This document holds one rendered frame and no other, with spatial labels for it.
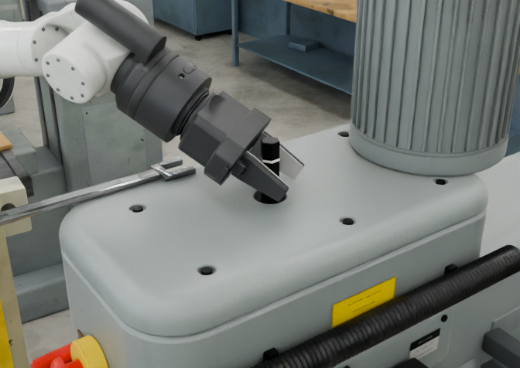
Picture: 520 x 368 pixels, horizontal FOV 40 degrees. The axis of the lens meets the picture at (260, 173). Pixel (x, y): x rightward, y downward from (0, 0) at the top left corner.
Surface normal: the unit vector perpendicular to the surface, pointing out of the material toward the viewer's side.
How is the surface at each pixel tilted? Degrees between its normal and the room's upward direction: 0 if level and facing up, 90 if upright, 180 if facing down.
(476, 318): 90
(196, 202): 0
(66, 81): 107
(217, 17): 90
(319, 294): 90
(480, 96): 90
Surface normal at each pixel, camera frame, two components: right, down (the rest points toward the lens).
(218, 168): -0.33, 0.42
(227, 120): 0.47, -0.70
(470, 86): 0.17, 0.44
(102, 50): 0.34, -0.52
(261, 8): -0.82, 0.25
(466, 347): 0.58, 0.36
